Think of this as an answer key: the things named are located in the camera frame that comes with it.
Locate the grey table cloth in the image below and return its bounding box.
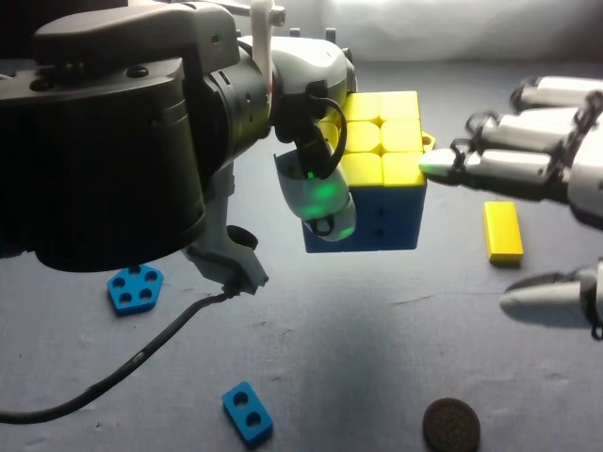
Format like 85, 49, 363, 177
0, 58, 603, 452

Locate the blue two-hole block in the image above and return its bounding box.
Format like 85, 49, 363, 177
220, 380, 274, 446

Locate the yellow rectangular block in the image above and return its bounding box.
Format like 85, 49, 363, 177
483, 201, 525, 268

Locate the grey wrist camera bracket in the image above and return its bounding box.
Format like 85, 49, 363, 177
186, 159, 270, 299

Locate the chocolate sandwich cookie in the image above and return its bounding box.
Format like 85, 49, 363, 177
422, 397, 481, 452

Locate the black cable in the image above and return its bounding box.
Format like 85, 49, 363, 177
0, 289, 236, 425

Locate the Rubik's cube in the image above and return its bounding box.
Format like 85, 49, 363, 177
301, 89, 431, 255

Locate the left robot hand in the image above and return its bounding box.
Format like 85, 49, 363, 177
237, 27, 359, 244

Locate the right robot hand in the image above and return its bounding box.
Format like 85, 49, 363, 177
417, 74, 603, 341

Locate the white backdrop cloth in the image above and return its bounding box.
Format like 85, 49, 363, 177
233, 0, 603, 63

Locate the blue pentagon block with holes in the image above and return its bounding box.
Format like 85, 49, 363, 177
106, 263, 166, 316

